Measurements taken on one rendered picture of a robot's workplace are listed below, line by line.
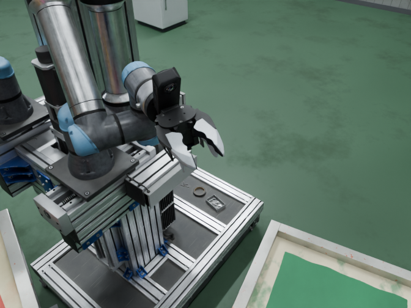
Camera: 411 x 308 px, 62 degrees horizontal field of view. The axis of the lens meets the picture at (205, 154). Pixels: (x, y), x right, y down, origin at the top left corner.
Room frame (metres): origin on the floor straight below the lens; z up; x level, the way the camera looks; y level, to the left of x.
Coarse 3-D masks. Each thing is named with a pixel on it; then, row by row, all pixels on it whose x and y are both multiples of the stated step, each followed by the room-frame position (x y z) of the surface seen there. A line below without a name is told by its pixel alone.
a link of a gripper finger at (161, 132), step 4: (156, 128) 0.50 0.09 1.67; (160, 128) 0.50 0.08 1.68; (164, 128) 0.50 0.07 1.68; (172, 128) 0.50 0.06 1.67; (160, 132) 0.49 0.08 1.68; (164, 132) 0.49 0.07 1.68; (168, 132) 0.48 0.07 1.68; (160, 136) 0.48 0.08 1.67; (164, 136) 0.47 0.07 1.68; (160, 140) 0.47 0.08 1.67; (164, 140) 0.46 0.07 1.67; (164, 144) 0.46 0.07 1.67; (168, 144) 0.45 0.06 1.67
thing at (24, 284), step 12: (0, 216) 0.75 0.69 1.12; (0, 228) 0.70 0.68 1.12; (12, 228) 0.70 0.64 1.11; (12, 240) 0.66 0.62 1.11; (12, 252) 0.62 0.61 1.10; (12, 264) 0.58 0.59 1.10; (24, 264) 0.58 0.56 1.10; (24, 276) 0.54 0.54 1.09; (24, 288) 0.51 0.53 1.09; (24, 300) 0.48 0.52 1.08; (36, 300) 0.48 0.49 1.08
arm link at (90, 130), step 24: (48, 0) 0.78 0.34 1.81; (72, 0) 0.83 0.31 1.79; (48, 24) 0.75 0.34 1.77; (72, 24) 0.77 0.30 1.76; (48, 48) 0.74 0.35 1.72; (72, 48) 0.73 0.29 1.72; (72, 72) 0.69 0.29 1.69; (72, 96) 0.66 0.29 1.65; (96, 96) 0.67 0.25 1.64; (96, 120) 0.63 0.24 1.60; (72, 144) 0.62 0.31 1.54; (96, 144) 0.59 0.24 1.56; (120, 144) 0.62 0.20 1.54
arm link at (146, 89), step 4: (144, 84) 0.63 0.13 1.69; (148, 84) 0.63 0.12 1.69; (140, 88) 0.63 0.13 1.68; (144, 88) 0.62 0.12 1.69; (148, 88) 0.62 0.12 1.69; (152, 88) 0.61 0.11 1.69; (140, 92) 0.62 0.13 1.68; (144, 92) 0.61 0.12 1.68; (148, 92) 0.60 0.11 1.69; (152, 92) 0.60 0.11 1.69; (136, 96) 0.62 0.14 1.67; (140, 96) 0.61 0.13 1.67; (144, 96) 0.60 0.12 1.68; (148, 96) 0.60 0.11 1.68; (136, 100) 0.62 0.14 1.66; (140, 100) 0.61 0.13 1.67; (144, 100) 0.59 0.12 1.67; (136, 104) 0.61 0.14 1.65; (140, 104) 0.60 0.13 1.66; (144, 104) 0.59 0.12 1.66; (144, 112) 0.59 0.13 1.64
